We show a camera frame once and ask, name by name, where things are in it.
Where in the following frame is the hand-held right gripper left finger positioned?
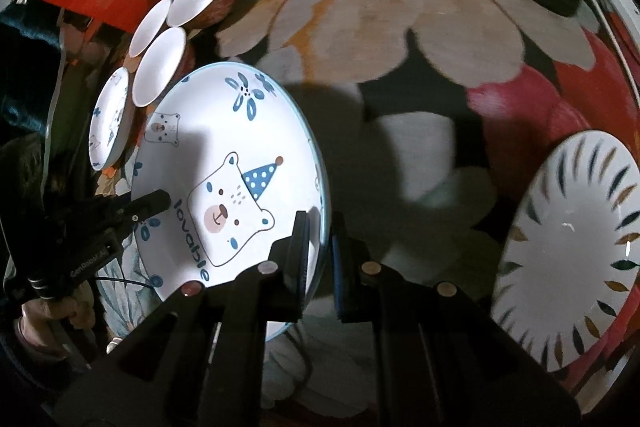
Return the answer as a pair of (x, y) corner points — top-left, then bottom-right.
(55, 211), (311, 427)

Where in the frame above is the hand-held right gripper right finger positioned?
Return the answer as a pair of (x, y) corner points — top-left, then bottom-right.
(330, 211), (583, 427)

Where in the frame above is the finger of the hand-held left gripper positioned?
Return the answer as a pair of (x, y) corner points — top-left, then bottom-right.
(112, 189), (174, 224)

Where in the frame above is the large bear print plate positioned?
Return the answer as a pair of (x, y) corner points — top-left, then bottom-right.
(131, 62), (331, 342)

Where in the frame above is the person's left hand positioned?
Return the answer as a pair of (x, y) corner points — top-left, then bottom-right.
(15, 292), (97, 360)

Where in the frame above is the small bear print plate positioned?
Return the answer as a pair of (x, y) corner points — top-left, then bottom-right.
(89, 67), (136, 171)

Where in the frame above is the floral rug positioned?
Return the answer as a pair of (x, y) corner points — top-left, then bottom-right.
(90, 0), (640, 427)

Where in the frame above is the leaf pattern white plate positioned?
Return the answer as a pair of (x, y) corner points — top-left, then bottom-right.
(492, 130), (640, 373)

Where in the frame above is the thin black cable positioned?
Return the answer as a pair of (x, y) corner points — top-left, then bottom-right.
(260, 322), (321, 408)

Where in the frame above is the white cable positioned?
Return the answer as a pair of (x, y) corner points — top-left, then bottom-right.
(515, 0), (640, 102)

